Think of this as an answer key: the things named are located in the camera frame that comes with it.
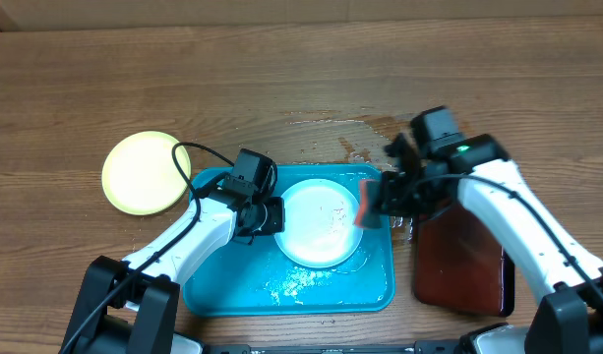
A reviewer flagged light blue plate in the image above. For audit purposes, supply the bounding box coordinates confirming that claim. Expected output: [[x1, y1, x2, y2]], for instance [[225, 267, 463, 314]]
[[274, 179, 363, 268]]

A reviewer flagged yellow plate with ketchup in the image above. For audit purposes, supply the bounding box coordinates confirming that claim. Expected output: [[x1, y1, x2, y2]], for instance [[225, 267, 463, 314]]
[[101, 131, 191, 215]]

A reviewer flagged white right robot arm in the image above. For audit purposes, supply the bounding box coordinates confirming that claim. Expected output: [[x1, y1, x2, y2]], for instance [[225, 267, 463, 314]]
[[356, 106, 603, 353]]

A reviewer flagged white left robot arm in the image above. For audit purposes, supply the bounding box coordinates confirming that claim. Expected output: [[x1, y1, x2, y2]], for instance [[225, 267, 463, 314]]
[[61, 149, 284, 353]]

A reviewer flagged dark brown tray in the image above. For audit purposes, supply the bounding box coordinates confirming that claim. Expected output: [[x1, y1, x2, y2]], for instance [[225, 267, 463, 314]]
[[412, 200, 515, 318]]

